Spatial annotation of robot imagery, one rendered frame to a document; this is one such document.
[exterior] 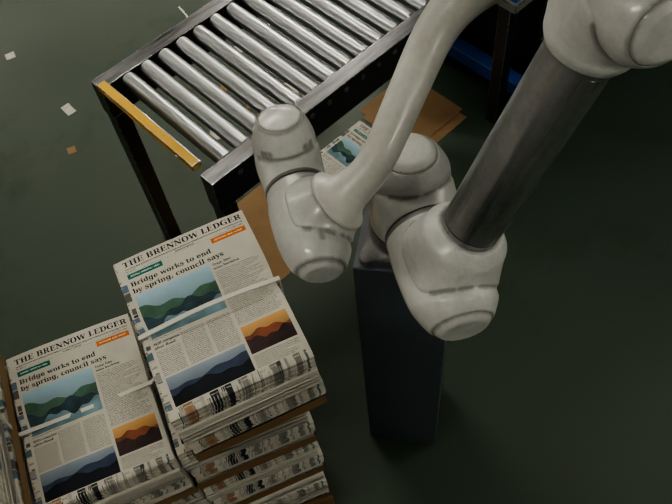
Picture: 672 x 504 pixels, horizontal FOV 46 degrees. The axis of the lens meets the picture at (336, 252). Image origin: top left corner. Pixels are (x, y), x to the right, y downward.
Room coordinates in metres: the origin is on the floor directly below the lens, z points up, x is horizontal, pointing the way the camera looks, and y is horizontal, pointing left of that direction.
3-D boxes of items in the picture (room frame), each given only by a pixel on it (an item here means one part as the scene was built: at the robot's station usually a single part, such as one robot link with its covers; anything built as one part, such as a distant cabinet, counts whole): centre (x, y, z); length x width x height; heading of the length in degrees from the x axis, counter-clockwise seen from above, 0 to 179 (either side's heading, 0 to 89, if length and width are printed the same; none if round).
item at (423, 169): (0.89, -0.16, 1.17); 0.18 x 0.16 x 0.22; 8
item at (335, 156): (1.91, -0.10, 0.00); 0.37 x 0.28 x 0.01; 128
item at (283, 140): (0.83, 0.06, 1.39); 0.13 x 0.11 x 0.16; 8
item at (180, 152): (1.49, 0.46, 0.81); 0.43 x 0.03 x 0.02; 38
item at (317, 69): (1.77, 0.08, 0.77); 0.47 x 0.05 x 0.05; 38
